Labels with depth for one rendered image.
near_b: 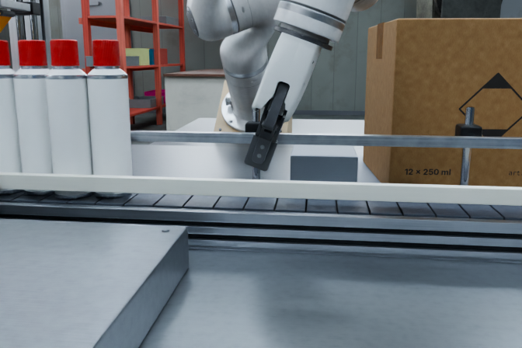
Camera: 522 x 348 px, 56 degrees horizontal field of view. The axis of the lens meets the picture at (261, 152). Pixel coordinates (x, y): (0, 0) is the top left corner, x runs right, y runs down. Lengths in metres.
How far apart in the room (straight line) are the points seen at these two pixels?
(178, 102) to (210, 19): 5.20
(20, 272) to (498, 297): 0.45
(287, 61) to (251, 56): 0.66
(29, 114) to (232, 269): 0.34
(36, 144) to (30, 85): 0.08
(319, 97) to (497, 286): 8.76
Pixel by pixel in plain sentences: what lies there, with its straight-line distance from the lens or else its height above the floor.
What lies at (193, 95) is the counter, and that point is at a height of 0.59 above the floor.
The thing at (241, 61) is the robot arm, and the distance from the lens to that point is 1.24.
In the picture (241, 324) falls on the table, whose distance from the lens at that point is 0.47.
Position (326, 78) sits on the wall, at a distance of 9.26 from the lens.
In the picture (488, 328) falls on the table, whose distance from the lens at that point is 0.50.
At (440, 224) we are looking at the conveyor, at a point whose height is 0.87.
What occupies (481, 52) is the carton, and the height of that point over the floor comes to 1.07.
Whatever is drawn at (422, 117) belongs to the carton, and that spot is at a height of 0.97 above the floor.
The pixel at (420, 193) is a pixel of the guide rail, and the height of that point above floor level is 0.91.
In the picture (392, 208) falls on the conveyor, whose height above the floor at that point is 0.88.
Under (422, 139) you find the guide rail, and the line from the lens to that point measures 0.68.
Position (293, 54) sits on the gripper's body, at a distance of 0.57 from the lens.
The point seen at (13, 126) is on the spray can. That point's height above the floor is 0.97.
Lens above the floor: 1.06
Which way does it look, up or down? 11 degrees down
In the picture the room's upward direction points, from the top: straight up
